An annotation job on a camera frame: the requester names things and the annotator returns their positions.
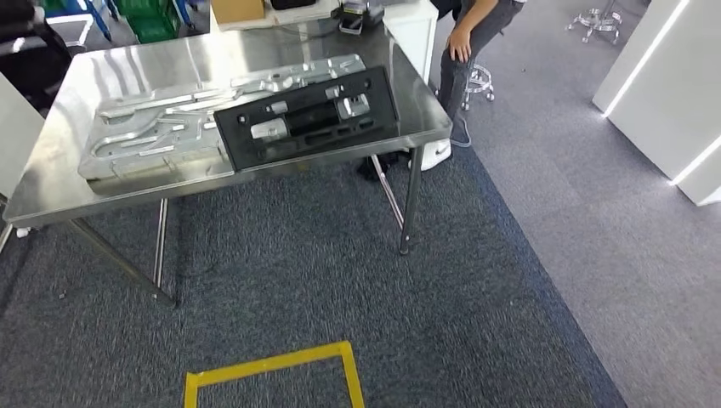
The black plastic plate part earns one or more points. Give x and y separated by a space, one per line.
310 121

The stainless steel workbench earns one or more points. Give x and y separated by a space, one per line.
112 67

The black item on floor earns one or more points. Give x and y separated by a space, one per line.
383 166

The chrome stool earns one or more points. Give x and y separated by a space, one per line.
594 22
479 84

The white desk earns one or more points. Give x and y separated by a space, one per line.
411 39

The person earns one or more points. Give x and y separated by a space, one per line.
467 62

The black handheld controller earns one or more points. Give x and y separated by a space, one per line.
357 17

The black carry case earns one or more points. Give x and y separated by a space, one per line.
293 4

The stamped grey metal panel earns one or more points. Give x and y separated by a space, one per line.
152 129

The brown cardboard box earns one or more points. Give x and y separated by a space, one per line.
236 10

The green plastic crate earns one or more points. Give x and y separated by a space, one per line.
149 22

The white lit pillar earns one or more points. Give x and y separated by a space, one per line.
701 180
659 96

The black chair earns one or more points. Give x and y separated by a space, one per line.
34 50

